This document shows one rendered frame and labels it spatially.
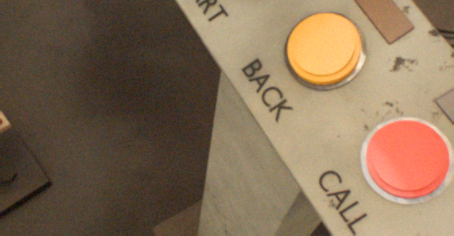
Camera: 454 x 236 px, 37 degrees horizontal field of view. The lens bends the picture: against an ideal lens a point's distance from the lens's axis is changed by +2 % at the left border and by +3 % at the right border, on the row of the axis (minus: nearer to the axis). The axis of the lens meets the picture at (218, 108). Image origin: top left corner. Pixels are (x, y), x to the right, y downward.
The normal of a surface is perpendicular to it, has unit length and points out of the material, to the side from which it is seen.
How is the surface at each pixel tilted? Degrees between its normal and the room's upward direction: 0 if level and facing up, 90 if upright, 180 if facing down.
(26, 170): 0
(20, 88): 0
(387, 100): 20
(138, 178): 0
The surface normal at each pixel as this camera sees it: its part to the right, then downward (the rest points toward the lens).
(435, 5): 0.06, -0.40
